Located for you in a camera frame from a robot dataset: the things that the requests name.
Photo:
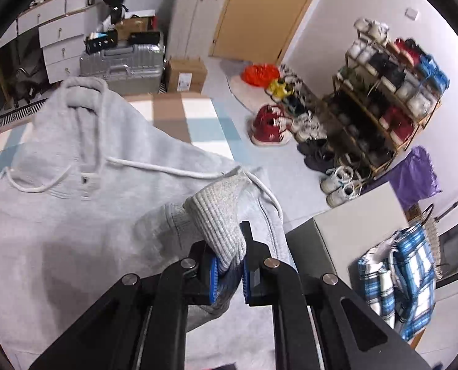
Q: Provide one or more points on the grey white sneakers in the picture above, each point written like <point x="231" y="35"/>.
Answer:
<point x="310" y="127"/>

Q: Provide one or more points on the red sneakers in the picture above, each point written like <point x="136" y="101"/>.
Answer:
<point x="269" y="125"/>

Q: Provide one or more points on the round grey rug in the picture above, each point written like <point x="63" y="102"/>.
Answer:
<point x="244" y="92"/>

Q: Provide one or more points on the wooden shoe rack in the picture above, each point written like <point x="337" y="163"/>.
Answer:
<point x="383" y="96"/>

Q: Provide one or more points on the white wall switch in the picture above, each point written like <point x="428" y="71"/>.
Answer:
<point x="411" y="14"/>

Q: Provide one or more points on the cardboard box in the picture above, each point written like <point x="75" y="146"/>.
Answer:
<point x="186" y="75"/>

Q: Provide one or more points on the purple bag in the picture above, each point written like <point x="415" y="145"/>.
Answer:
<point x="416" y="175"/>

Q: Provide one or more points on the yellow shoes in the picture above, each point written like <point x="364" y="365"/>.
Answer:
<point x="280" y="88"/>

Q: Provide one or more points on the white folding cabinet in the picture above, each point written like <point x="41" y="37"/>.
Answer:
<point x="194" y="15"/>

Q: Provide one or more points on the blue plaid cloth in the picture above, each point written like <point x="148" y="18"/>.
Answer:
<point x="410" y="277"/>

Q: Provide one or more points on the wooden door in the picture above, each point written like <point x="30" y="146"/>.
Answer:
<point x="256" y="11"/>

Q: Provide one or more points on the grey box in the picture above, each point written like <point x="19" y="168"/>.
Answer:
<point x="352" y="227"/>

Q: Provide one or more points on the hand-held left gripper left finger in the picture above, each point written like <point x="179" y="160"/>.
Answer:
<point x="213" y="279"/>

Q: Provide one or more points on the white sneaker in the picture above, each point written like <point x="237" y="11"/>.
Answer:
<point x="344" y="194"/>
<point x="337" y="179"/>

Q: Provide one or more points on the checkered blanket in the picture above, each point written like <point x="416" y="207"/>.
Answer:
<point x="190" y="111"/>

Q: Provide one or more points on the wicker basket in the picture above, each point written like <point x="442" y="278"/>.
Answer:
<point x="431" y="239"/>

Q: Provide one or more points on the dark shoes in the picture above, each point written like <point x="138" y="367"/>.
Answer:
<point x="317" y="156"/>

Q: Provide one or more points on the grey hoodie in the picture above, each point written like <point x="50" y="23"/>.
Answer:
<point x="98" y="200"/>

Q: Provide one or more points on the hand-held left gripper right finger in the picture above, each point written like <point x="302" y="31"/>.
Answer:
<point x="245" y="281"/>

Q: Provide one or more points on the white chest of drawers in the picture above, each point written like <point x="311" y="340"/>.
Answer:
<point x="61" y="32"/>

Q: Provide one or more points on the orange bag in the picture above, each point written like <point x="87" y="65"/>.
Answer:
<point x="260" y="74"/>

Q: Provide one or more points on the silver suitcase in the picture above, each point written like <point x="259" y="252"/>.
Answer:
<point x="121" y="63"/>

